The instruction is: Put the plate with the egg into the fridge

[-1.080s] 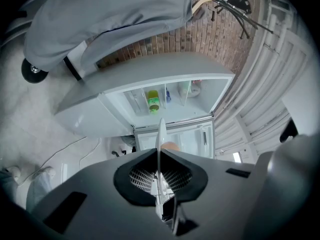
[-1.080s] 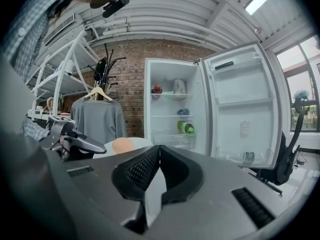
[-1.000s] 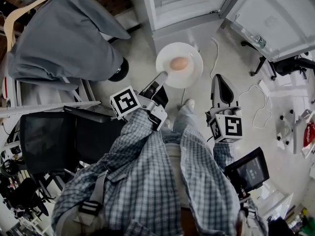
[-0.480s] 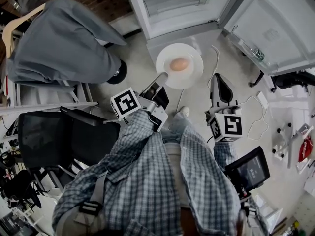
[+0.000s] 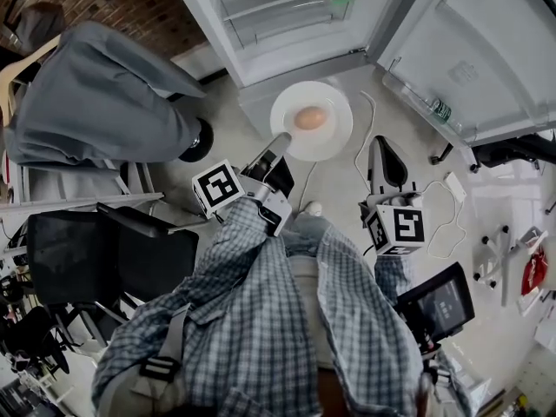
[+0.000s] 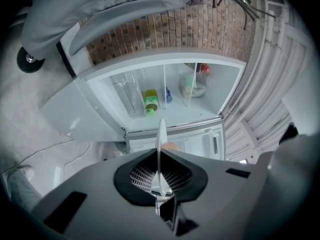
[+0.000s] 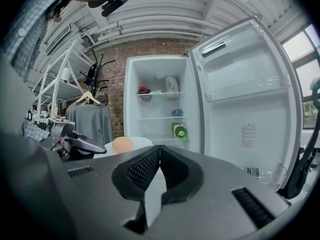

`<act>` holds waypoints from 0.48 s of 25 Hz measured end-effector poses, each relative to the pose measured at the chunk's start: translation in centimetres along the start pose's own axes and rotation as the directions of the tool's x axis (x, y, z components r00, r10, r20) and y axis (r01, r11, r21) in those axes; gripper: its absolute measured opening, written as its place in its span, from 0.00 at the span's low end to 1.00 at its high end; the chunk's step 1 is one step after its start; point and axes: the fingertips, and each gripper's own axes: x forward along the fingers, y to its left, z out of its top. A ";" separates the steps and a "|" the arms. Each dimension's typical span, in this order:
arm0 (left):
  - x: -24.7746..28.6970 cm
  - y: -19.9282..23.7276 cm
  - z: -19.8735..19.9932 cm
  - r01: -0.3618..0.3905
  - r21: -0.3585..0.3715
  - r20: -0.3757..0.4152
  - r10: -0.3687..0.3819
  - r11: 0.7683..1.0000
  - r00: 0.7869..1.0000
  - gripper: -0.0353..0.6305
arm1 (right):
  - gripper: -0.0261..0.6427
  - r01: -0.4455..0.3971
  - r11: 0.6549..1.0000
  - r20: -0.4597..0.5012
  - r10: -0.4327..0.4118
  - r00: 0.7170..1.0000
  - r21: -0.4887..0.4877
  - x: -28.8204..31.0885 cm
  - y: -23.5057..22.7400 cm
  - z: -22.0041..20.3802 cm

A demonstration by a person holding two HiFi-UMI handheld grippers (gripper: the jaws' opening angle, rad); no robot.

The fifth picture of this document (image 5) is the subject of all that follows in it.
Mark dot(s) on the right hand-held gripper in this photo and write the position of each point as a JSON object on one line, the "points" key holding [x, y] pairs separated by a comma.
{"points": [[404, 230]]}

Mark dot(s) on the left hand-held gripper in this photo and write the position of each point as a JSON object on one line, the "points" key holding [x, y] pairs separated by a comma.
{"points": [[219, 187]]}

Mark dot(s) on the brown egg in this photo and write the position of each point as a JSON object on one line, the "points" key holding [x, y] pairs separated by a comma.
{"points": [[309, 118]]}

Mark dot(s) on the white round plate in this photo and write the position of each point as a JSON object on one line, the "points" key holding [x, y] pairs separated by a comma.
{"points": [[330, 141]]}

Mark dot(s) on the white refrigerator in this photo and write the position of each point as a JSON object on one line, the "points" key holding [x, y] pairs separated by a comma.
{"points": [[478, 37]]}

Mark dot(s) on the person's right forearm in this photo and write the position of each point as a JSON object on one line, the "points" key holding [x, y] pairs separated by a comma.
{"points": [[391, 274]]}

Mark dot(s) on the person's left forearm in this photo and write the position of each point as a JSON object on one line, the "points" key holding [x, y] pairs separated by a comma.
{"points": [[239, 246]]}

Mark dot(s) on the person's white shoe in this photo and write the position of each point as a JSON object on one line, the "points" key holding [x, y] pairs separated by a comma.
{"points": [[313, 209]]}

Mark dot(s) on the white power adapter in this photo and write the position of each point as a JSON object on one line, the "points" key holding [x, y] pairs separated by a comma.
{"points": [[454, 187]]}

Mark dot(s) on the clear bottle with green label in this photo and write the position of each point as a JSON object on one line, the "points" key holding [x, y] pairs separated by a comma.
{"points": [[441, 111]]}

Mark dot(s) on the person's leg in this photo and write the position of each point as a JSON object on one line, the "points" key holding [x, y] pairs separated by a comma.
{"points": [[306, 237]]}

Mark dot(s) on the black wheel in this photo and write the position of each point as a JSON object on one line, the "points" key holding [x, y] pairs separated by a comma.
{"points": [[200, 141]]}

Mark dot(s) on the black armrest office chair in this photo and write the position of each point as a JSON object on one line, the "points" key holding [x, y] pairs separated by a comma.
{"points": [[512, 150]]}

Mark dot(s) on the white swivel chair base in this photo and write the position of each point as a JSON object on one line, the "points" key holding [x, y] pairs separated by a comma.
{"points": [[504, 263]]}

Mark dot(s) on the black screen device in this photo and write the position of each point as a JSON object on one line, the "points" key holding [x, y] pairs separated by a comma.
{"points": [[443, 309]]}

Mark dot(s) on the person's plaid shirt torso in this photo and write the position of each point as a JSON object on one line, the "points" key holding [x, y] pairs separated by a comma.
{"points": [[260, 319]]}

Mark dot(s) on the red bag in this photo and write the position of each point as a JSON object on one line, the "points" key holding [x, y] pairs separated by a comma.
{"points": [[534, 274]]}

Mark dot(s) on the black mesh office chair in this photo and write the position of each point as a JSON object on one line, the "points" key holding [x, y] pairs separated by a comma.
{"points": [[87, 254]]}

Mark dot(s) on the white cabinet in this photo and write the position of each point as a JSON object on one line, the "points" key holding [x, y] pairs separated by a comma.
{"points": [[473, 380]]}

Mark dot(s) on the beige wooden hanger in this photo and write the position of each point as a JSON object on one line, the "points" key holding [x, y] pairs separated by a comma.
{"points": [[13, 76]]}

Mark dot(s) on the black swivel chair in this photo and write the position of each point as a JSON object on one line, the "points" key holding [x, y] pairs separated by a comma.
{"points": [[35, 341]]}

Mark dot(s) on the white perforated metal frame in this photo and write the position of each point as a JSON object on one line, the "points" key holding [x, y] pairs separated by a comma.
{"points": [[65, 202]]}

